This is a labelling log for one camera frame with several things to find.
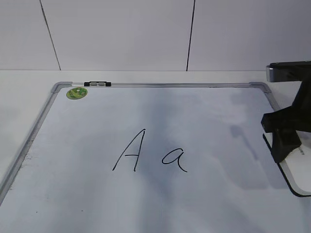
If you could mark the white eraser with black felt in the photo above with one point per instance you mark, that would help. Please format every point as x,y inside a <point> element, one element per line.
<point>294,172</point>

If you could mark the white board with aluminium frame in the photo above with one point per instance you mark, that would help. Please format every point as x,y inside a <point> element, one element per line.
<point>150,158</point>

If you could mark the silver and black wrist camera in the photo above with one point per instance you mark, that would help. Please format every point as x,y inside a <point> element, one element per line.
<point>289,71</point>

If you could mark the black and grey hanger clip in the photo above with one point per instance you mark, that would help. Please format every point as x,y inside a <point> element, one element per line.
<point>87,84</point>

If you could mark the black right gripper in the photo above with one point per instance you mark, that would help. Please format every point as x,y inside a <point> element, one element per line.
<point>285,122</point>

